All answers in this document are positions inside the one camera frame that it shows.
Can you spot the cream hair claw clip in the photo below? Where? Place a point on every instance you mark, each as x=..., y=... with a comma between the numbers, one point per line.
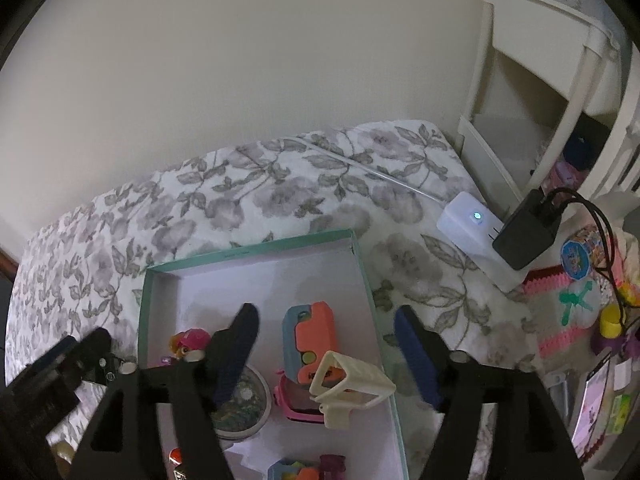
x=350, y=385

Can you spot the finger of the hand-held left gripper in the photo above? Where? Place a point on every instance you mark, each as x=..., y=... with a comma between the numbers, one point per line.
x=97, y=352

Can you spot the grey floral blanket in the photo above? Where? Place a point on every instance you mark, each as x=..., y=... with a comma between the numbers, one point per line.
x=300, y=195

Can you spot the black charger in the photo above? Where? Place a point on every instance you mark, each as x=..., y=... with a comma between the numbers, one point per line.
x=527, y=232

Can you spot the pink dog figurine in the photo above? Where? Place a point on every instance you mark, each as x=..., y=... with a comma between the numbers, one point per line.
x=189, y=342

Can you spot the teal cardboard box lid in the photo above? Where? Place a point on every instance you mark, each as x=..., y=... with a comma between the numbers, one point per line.
x=280, y=280

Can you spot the green plastic toy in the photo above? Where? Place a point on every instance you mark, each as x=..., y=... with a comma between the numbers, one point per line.
x=575, y=301

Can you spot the white wooden shelf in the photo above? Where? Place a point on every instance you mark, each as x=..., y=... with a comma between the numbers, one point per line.
x=550, y=85

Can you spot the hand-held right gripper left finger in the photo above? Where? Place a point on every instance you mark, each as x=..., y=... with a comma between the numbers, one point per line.
x=235, y=350

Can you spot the white power strip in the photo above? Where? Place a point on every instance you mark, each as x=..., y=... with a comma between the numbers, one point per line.
x=470, y=227

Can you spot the pink crochet mat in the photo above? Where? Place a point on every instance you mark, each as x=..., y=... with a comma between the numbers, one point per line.
x=550, y=325

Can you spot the pink smartwatch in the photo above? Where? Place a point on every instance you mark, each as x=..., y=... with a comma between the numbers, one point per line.
x=292, y=402

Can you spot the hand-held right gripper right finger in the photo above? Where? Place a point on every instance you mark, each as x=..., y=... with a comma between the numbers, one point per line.
x=417, y=357

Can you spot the round metal tin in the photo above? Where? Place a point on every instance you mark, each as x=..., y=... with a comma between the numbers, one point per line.
x=247, y=400

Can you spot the yellow plastic toy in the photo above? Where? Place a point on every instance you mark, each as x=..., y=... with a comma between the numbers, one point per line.
x=610, y=322

